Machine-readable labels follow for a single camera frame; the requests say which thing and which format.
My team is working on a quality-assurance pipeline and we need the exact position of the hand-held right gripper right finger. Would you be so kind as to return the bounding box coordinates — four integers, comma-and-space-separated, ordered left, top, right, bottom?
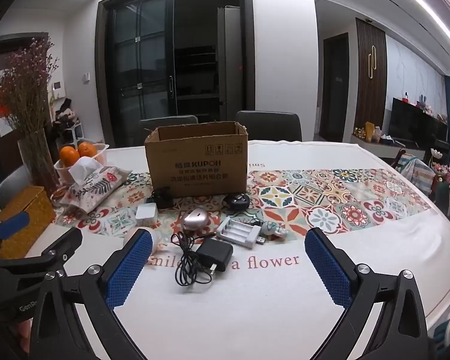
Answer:
304, 227, 430, 360

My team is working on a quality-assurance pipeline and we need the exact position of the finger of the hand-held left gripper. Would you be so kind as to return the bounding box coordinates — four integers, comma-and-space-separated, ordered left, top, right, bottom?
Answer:
0, 227, 84, 271
0, 212, 31, 257

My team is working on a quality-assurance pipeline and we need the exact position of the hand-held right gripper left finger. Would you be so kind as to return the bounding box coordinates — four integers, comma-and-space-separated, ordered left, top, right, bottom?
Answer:
29, 229, 154, 360

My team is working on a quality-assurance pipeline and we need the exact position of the small black clip gadget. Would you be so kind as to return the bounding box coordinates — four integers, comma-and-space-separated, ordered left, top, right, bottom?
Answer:
150, 191, 173, 209

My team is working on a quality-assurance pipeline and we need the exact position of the black round cable hub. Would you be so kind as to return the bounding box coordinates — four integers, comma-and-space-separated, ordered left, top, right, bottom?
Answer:
224, 193, 253, 211

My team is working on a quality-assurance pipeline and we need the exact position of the brown cardboard box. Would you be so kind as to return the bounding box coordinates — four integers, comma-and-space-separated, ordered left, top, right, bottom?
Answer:
144, 121, 249, 198

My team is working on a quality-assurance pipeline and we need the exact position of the person's left hand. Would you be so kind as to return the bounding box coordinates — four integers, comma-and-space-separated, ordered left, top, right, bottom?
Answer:
14, 320, 32, 360

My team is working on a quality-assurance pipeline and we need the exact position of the yellow woven storage box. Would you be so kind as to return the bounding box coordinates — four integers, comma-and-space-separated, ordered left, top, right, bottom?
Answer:
0, 185, 57, 259

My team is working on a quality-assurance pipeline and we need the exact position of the grey chair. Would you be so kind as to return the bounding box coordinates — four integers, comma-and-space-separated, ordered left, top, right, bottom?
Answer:
0, 165, 32, 209

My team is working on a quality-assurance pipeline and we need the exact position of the pale pink round gadget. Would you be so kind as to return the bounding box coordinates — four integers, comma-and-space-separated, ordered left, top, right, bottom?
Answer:
124, 227, 170, 256

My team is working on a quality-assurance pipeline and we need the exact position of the white cube charger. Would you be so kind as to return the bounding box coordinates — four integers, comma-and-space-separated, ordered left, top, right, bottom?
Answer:
136, 203, 159, 227

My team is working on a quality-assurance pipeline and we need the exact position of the white patterned tablecloth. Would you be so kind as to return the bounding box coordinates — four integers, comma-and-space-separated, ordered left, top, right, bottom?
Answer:
52, 139, 450, 360

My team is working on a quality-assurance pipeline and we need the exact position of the floral fabric tissue pouch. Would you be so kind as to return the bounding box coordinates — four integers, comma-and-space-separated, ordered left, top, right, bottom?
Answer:
58, 157, 133, 216

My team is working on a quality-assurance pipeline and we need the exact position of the small grey toy figure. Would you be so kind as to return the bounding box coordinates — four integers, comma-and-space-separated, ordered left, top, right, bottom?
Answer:
260, 220, 287, 241

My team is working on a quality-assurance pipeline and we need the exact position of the clear glass vase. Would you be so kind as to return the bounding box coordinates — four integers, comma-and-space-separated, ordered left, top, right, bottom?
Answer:
18, 127, 59, 196

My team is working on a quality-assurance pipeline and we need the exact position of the white plastic fruit basket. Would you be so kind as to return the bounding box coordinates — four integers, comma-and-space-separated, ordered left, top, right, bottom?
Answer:
53, 143, 109, 181

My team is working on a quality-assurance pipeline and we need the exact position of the silver rounded gadget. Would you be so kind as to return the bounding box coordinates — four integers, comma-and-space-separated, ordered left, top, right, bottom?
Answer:
180, 207, 211, 232

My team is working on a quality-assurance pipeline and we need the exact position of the orange fruit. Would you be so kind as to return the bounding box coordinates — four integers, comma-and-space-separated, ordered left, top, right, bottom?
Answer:
59, 145, 80, 167
77, 141, 98, 158

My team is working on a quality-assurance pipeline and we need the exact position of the white battery charger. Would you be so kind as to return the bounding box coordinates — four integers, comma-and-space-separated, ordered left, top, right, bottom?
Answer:
215, 215, 265, 250

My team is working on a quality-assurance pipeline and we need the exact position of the white rack with plush toys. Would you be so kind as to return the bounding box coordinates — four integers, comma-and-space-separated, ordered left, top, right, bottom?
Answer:
54, 97, 85, 147

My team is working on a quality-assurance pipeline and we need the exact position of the chair with striped cloth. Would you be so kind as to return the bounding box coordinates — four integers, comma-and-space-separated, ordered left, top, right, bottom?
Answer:
394, 149, 436, 196

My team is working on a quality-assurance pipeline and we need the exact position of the dried purple flower bouquet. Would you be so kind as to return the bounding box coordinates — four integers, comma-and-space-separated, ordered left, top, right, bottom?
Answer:
0, 37, 59, 136

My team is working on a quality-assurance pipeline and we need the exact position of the dark dining chair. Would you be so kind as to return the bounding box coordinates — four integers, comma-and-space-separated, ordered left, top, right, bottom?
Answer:
235, 110, 302, 142
138, 115, 199, 147

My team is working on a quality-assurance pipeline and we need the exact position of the black television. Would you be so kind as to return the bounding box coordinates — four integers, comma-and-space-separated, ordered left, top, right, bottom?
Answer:
388, 97, 449, 147

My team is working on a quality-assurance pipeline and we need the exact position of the dark wooden slat panel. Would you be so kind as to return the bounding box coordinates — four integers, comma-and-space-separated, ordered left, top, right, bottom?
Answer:
354, 18, 388, 136

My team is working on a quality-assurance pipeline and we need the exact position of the dark interior door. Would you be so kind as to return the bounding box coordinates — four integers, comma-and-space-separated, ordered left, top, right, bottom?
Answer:
319, 32, 350, 141

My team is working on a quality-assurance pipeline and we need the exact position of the dark framed sliding glass door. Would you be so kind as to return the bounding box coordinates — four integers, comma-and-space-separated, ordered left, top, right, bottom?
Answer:
95, 0, 256, 147

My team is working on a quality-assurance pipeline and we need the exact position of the grey refrigerator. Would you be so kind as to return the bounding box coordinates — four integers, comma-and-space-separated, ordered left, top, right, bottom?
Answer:
215, 5, 244, 121

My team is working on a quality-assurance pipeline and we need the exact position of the ceiling light strip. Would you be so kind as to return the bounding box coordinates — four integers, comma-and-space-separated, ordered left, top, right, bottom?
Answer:
375, 0, 450, 57

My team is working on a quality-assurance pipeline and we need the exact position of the black power adapter with cable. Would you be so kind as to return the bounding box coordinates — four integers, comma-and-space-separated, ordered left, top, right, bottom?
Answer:
170, 230, 234, 295

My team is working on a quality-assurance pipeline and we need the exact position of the gold clip wall ornament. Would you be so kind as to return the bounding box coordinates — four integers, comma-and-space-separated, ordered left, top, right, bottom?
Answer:
367, 45, 379, 79

